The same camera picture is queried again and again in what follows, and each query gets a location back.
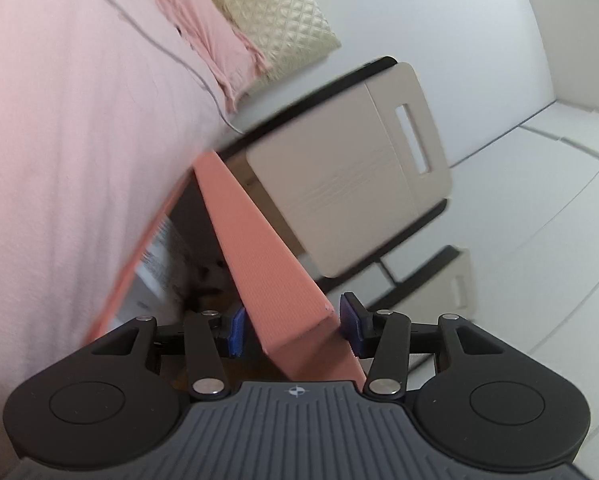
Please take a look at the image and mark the white labelled packet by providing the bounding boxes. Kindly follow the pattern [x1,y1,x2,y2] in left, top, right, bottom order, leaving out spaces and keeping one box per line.
[136,216,196,312]

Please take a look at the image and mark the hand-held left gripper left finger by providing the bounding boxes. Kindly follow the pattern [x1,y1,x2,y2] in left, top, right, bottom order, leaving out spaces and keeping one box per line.
[87,308,246,401]

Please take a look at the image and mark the pink pillow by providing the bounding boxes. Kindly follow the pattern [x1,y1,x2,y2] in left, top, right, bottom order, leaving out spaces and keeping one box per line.
[100,0,271,112]

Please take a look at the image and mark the cream quilted headboard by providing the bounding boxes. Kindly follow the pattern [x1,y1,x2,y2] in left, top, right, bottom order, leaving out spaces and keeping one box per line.
[184,0,343,99]

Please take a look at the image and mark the pink cardboard box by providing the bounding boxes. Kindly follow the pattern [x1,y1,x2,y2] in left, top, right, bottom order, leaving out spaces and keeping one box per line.
[87,151,368,394]

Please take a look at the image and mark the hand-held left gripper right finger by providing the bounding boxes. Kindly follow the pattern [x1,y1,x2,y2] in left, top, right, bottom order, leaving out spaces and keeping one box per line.
[339,291,501,401]

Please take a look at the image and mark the beige folding chair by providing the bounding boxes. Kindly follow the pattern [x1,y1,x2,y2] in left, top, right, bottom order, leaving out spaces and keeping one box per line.
[214,56,453,281]
[369,245,481,322]

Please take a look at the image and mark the bed with pink sheet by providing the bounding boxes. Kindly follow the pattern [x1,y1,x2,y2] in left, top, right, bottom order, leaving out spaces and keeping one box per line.
[0,0,243,411]

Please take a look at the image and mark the white wardrobe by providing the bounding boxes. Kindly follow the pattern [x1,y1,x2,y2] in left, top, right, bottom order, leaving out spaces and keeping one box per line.
[369,100,599,461]

